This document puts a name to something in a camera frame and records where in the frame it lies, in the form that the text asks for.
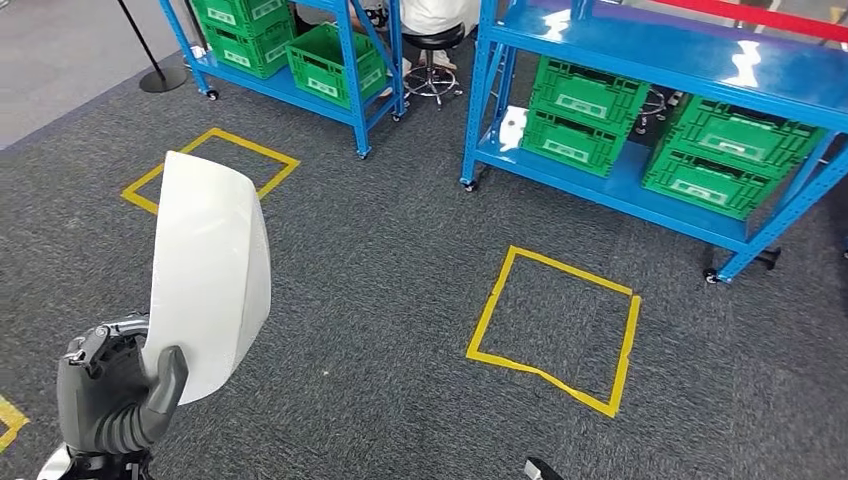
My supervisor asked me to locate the blue metal shelf rack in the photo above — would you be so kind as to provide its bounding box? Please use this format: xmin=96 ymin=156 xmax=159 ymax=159
xmin=157 ymin=0 xmax=407 ymax=160
xmin=458 ymin=0 xmax=848 ymax=286

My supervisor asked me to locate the black stool chrome base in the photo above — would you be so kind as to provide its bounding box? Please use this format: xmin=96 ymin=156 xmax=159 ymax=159
xmin=401 ymin=23 xmax=466 ymax=111

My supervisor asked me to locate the black barrier stand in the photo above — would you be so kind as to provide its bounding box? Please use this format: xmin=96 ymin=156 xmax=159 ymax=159
xmin=115 ymin=0 xmax=189 ymax=95

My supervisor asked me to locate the yellow floor tape square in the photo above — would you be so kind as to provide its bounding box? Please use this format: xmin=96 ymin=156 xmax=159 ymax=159
xmin=465 ymin=245 xmax=643 ymax=420
xmin=120 ymin=127 xmax=301 ymax=217

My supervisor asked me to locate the green plastic crate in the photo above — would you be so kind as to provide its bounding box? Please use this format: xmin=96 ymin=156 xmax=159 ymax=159
xmin=664 ymin=94 xmax=829 ymax=181
xmin=285 ymin=23 xmax=390 ymax=111
xmin=200 ymin=18 xmax=297 ymax=81
xmin=190 ymin=0 xmax=294 ymax=40
xmin=641 ymin=148 xmax=788 ymax=222
xmin=528 ymin=55 xmax=653 ymax=138
xmin=520 ymin=109 xmax=629 ymax=179

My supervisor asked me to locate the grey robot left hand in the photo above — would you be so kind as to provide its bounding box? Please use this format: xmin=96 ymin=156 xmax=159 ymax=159
xmin=56 ymin=314 xmax=190 ymax=453

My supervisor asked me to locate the red barrier belt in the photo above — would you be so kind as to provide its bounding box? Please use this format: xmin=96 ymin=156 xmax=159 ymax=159
xmin=652 ymin=0 xmax=848 ymax=43

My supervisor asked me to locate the person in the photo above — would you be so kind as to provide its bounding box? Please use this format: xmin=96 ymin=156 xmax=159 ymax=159
xmin=351 ymin=0 xmax=483 ymax=73

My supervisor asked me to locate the white curved plastic part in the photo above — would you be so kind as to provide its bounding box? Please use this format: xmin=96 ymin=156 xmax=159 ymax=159
xmin=140 ymin=150 xmax=273 ymax=407

